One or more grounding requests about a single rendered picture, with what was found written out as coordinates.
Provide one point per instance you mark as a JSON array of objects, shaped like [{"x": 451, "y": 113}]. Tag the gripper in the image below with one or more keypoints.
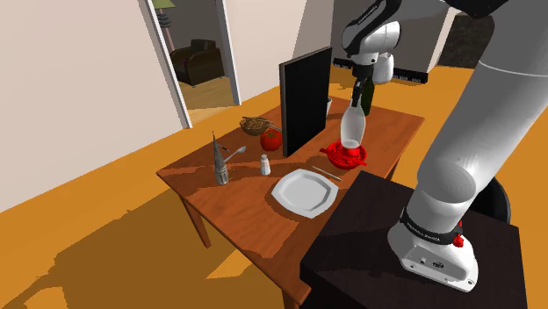
[{"x": 363, "y": 72}]

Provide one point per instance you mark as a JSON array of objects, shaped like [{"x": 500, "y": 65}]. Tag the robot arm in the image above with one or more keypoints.
[{"x": 471, "y": 141}]

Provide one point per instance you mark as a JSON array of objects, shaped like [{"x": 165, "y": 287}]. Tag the clear glass bottle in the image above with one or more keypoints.
[{"x": 352, "y": 126}]

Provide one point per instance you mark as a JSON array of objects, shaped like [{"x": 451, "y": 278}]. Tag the black upright board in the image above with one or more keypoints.
[{"x": 305, "y": 100}]

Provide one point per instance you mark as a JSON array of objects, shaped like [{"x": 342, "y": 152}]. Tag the silver knife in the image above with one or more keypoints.
[{"x": 327, "y": 173}]

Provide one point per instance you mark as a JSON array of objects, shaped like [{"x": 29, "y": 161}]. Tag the red tomato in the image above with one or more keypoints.
[{"x": 271, "y": 140}]

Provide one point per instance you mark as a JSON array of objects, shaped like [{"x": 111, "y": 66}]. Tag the woven brown basket bowl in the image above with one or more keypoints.
[{"x": 254, "y": 125}]

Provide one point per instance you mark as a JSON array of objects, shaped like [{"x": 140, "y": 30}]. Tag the white plate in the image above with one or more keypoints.
[{"x": 305, "y": 192}]

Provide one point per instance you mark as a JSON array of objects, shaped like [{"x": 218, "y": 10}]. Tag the white salt shaker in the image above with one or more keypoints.
[{"x": 265, "y": 166}]

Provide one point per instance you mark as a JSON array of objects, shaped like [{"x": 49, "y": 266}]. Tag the silver spoon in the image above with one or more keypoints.
[{"x": 236, "y": 153}]

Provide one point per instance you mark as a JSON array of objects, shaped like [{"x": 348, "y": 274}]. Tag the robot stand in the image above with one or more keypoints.
[{"x": 359, "y": 239}]

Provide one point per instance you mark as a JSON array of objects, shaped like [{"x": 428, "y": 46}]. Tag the dark brown armchair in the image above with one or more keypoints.
[{"x": 199, "y": 62}]

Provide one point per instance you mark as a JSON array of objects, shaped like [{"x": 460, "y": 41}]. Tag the brown wooden table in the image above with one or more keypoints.
[{"x": 239, "y": 209}]

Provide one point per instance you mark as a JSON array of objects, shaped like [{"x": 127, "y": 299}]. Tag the black round object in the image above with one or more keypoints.
[{"x": 496, "y": 199}]

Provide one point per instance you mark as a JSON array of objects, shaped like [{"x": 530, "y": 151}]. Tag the floor lamp with green shade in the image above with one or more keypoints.
[{"x": 164, "y": 17}]

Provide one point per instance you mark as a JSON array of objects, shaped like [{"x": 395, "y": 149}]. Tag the white door frame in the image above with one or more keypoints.
[{"x": 171, "y": 68}]

